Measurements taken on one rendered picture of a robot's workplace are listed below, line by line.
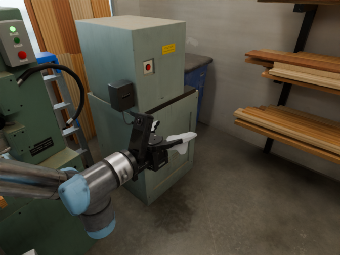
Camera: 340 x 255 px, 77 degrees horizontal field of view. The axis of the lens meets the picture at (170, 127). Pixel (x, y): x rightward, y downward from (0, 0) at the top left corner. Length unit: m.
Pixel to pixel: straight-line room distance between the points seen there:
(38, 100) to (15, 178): 0.71
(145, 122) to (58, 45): 2.13
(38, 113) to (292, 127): 1.79
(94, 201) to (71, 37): 2.31
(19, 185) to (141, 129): 0.28
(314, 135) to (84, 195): 1.78
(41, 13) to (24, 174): 2.11
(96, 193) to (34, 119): 0.81
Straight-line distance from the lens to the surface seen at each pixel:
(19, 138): 1.13
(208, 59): 2.44
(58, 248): 1.63
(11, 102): 1.08
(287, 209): 2.20
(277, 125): 2.03
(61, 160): 1.31
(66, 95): 2.06
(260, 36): 2.37
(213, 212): 1.97
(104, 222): 0.57
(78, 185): 0.48
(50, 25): 2.56
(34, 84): 1.19
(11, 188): 0.56
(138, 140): 0.53
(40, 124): 1.26
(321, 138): 2.00
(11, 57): 1.08
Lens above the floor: 1.58
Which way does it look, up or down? 33 degrees down
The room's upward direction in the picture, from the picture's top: straight up
